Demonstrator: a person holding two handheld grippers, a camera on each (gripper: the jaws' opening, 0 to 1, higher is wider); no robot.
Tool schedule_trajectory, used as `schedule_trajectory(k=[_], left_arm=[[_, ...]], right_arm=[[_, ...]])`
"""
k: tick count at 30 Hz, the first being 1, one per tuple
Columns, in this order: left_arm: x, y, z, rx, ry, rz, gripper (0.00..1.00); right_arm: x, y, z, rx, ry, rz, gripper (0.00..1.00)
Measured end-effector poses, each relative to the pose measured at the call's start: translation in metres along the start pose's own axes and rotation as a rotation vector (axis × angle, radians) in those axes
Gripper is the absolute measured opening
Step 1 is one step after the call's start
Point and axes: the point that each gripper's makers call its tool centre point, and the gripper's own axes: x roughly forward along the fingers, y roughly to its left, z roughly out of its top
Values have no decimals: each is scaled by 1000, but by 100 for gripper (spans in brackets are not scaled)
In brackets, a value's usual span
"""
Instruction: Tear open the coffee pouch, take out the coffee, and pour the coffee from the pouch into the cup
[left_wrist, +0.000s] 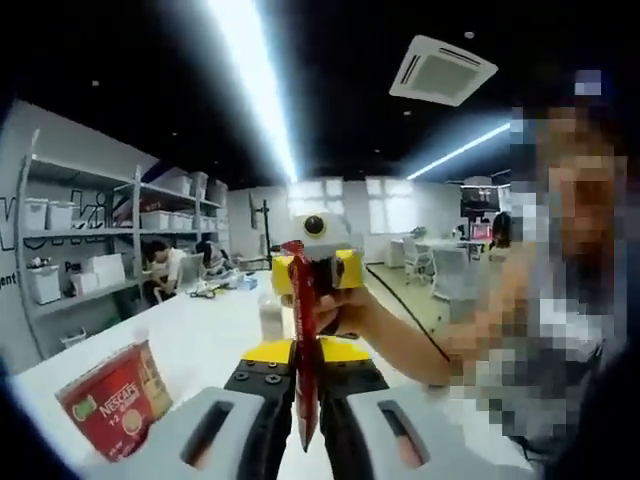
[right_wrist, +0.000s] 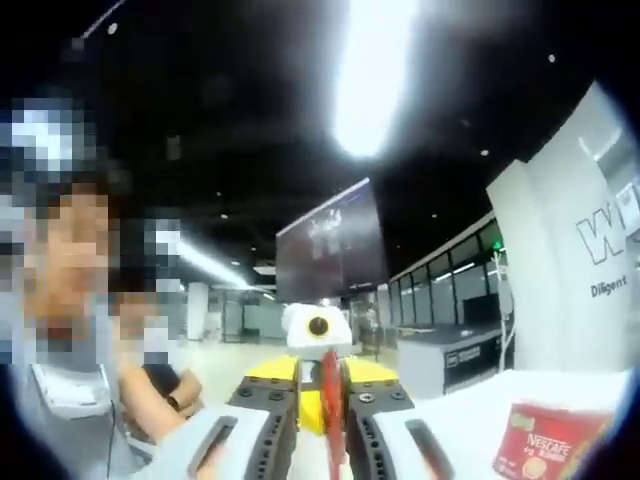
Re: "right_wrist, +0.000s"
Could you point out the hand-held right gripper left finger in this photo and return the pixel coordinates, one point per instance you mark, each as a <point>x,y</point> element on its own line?
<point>240,440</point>

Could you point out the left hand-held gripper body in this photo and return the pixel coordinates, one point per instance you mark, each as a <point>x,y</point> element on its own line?
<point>300,340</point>

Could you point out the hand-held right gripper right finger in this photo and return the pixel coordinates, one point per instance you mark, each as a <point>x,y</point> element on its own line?
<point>385,430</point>

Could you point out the red coffee pouch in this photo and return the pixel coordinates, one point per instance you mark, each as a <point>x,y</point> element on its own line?
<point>332,400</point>

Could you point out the red coffee box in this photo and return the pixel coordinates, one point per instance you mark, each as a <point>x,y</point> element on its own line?
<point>545,445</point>

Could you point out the black wristwatch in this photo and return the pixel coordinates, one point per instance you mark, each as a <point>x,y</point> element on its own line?
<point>174,402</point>

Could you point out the reception counter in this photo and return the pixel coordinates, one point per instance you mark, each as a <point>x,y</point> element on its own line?
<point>440,355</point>

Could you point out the hanging display screen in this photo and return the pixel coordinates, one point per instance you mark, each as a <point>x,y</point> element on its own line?
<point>332,240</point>

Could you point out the white coat stand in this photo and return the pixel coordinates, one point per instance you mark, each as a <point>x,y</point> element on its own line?
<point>505,310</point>

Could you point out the long ceiling light strip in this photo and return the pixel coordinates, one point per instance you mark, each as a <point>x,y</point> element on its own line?
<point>370,75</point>

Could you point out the grey metal storage shelf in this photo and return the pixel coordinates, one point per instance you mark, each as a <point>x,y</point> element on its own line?
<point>615,160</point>

